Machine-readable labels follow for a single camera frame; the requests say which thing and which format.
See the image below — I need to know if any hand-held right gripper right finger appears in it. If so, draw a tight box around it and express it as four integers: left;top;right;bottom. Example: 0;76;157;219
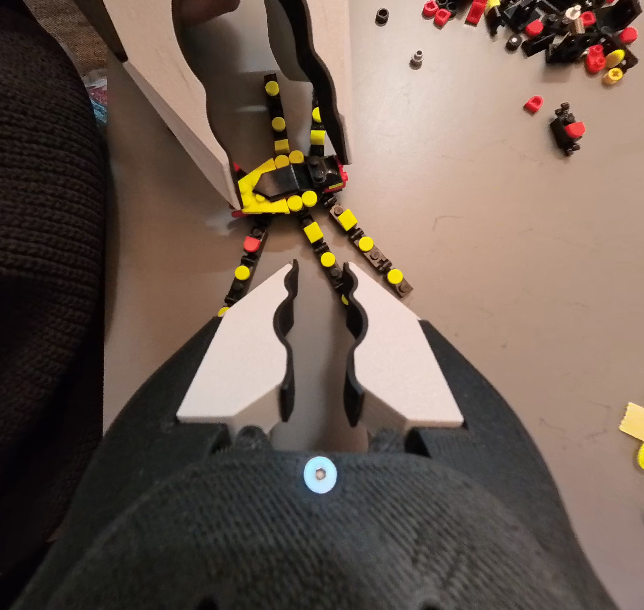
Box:
342;262;465;435

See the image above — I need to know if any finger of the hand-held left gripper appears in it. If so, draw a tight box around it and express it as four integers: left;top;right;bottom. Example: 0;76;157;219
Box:
249;0;353;166
48;0;242;211

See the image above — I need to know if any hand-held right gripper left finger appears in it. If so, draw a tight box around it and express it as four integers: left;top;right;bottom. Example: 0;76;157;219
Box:
176;260;300;435

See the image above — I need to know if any black yellow lego spider model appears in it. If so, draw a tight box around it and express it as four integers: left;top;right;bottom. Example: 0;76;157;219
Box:
216;73;414;319

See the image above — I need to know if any pile of loose lego pieces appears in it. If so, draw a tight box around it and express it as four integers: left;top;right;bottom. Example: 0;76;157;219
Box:
422;0;644;87

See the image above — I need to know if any black red lego subassembly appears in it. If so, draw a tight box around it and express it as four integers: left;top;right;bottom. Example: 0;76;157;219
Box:
549;101;587;157

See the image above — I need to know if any person's dark knit clothing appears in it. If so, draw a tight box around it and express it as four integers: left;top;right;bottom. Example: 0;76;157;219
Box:
0;0;109;570

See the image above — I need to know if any yellow string with paper tag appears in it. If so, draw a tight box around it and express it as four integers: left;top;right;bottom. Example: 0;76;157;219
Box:
620;401;644;470

